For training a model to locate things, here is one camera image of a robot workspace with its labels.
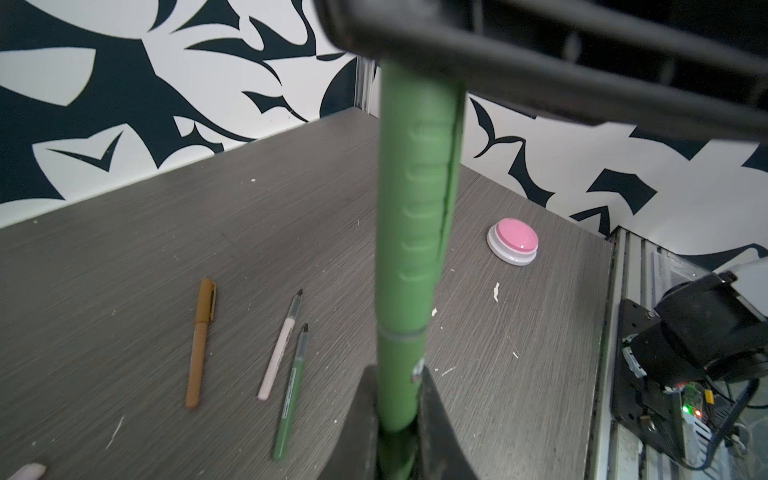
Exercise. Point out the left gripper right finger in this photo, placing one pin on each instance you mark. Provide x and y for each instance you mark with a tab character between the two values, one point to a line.
439	454

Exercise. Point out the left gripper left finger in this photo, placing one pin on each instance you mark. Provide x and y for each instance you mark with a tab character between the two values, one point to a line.
354	456

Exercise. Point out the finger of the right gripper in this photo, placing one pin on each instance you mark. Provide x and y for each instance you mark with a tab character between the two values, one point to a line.
687	69

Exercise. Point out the dark green pen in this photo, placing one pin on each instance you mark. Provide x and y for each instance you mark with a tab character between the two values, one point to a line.
291	397

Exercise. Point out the pink pen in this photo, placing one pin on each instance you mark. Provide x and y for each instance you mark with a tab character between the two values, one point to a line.
280	347

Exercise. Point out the orange pen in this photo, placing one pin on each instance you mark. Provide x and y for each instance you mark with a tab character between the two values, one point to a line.
203	317

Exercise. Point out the light green pen cap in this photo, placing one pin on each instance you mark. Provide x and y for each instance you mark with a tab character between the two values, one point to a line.
420	147

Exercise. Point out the light green pen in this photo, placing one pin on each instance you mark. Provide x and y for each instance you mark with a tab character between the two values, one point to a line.
400	364

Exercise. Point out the pink round button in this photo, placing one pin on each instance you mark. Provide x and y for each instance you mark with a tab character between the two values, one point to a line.
513	241

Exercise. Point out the green lit circuit board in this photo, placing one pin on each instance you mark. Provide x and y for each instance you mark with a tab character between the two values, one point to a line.
702	412

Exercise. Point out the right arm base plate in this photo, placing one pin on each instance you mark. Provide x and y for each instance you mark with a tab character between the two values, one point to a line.
643	361

